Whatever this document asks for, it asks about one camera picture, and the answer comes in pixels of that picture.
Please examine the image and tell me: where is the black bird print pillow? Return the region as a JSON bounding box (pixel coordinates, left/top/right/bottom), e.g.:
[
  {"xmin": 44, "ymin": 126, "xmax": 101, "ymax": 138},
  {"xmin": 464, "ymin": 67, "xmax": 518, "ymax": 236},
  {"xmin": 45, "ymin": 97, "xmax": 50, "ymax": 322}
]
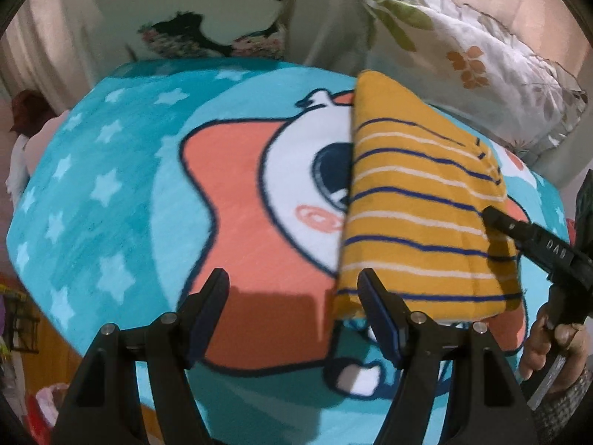
[{"xmin": 92, "ymin": 0, "xmax": 285, "ymax": 60}]

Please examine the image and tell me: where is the yellow striped knit sweater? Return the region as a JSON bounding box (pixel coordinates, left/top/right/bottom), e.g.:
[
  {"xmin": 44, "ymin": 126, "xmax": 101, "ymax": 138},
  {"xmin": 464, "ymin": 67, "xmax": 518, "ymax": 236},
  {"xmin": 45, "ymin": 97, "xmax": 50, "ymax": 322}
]
[{"xmin": 334, "ymin": 70, "xmax": 523, "ymax": 322}]

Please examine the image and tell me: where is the red fabric item on floor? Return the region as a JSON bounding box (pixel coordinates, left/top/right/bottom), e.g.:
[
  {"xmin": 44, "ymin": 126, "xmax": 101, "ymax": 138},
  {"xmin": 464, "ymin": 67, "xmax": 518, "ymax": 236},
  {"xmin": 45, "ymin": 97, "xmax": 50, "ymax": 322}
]
[{"xmin": 25, "ymin": 383, "xmax": 69, "ymax": 445}]

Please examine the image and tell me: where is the turquoise star cartoon blanket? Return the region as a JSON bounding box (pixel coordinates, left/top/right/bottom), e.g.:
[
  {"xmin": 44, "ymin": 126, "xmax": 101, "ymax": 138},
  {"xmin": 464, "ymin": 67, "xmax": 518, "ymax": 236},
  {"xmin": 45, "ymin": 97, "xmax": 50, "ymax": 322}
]
[{"xmin": 6, "ymin": 59, "xmax": 569, "ymax": 444}]

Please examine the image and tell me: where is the leaf print pillow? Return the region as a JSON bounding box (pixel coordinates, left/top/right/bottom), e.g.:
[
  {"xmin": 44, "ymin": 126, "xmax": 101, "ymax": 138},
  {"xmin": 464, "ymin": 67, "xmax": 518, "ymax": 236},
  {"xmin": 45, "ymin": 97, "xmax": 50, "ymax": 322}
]
[{"xmin": 361, "ymin": 0, "xmax": 588, "ymax": 164}]

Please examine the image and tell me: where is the person's right hand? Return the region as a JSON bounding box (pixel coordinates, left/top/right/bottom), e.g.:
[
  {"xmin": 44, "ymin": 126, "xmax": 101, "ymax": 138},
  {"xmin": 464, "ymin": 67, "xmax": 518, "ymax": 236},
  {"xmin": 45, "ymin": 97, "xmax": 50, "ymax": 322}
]
[{"xmin": 519, "ymin": 304, "xmax": 590, "ymax": 397}]

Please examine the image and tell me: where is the dark red hat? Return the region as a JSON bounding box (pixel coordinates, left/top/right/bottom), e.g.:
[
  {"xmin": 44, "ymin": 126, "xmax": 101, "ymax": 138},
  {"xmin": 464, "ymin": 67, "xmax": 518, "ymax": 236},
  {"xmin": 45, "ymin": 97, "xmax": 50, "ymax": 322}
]
[{"xmin": 11, "ymin": 89, "xmax": 56, "ymax": 138}]

